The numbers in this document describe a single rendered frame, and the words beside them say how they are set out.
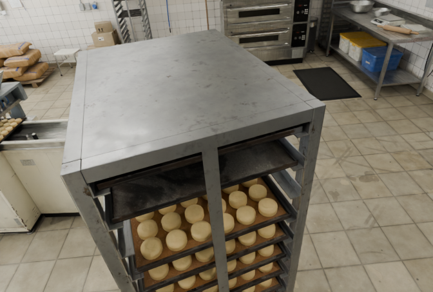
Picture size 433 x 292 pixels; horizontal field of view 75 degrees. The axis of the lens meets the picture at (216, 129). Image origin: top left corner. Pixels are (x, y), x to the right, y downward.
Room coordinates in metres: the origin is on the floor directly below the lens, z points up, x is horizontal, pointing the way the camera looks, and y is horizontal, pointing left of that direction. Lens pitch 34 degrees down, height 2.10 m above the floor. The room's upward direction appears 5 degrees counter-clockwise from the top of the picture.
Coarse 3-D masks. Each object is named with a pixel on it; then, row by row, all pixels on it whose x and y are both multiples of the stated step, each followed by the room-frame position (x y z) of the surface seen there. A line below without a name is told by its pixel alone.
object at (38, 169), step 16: (32, 128) 2.09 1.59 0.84; (48, 128) 2.07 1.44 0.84; (64, 128) 2.04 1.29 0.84; (16, 160) 1.79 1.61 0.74; (32, 160) 1.78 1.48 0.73; (48, 160) 1.78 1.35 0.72; (32, 176) 1.79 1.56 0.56; (48, 176) 1.78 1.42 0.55; (32, 192) 1.79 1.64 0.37; (48, 192) 1.78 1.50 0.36; (64, 192) 1.78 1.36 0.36; (48, 208) 1.79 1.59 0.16; (64, 208) 1.78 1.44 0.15
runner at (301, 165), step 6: (282, 138) 0.54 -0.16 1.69; (282, 144) 0.54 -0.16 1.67; (288, 144) 0.52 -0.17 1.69; (288, 150) 0.52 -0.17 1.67; (294, 150) 0.49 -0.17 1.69; (294, 156) 0.49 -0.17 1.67; (300, 156) 0.47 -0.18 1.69; (300, 162) 0.47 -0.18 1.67; (294, 168) 0.46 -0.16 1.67; (300, 168) 0.45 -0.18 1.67
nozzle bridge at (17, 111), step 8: (8, 88) 2.19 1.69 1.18; (16, 88) 2.28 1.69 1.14; (0, 96) 2.06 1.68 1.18; (8, 96) 2.23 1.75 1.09; (16, 96) 2.28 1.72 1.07; (24, 96) 2.29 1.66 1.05; (0, 104) 2.11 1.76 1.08; (8, 104) 2.16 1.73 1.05; (16, 104) 2.20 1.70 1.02; (0, 112) 2.04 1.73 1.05; (16, 112) 2.29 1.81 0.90
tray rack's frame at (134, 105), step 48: (96, 48) 0.95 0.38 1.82; (144, 48) 0.91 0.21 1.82; (192, 48) 0.87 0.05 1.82; (240, 48) 0.83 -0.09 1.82; (96, 96) 0.59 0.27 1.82; (144, 96) 0.57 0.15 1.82; (192, 96) 0.55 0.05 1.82; (240, 96) 0.53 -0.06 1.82; (288, 96) 0.51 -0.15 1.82; (96, 144) 0.40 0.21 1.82; (144, 144) 0.38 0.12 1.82; (192, 144) 0.39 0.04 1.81; (96, 240) 0.32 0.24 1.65; (288, 288) 0.46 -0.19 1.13
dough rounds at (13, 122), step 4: (4, 120) 2.13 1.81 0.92; (8, 120) 2.12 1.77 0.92; (12, 120) 2.12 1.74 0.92; (16, 120) 2.11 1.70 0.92; (20, 120) 2.12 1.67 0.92; (0, 124) 2.06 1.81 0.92; (4, 124) 2.05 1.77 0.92; (8, 124) 2.05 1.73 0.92; (12, 124) 2.04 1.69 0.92; (16, 124) 2.05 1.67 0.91; (0, 128) 1.99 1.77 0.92; (4, 128) 1.99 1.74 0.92; (8, 128) 1.98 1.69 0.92; (12, 128) 2.00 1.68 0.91; (0, 132) 1.94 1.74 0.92; (4, 132) 1.93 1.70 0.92; (8, 132) 1.96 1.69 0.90; (0, 136) 1.88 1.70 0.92; (4, 136) 1.90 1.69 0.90; (0, 140) 1.85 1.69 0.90
